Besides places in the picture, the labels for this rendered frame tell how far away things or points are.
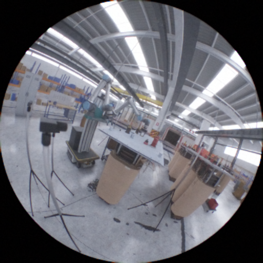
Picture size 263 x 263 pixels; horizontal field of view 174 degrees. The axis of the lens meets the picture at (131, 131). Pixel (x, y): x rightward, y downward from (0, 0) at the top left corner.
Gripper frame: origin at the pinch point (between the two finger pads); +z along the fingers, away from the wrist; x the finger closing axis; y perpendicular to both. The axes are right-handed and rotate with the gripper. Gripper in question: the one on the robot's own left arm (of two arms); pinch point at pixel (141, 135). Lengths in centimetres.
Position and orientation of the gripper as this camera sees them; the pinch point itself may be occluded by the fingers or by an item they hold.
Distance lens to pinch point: 173.4
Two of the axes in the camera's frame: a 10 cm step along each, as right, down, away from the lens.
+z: -4.1, 9.0, 1.4
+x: -8.5, -4.3, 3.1
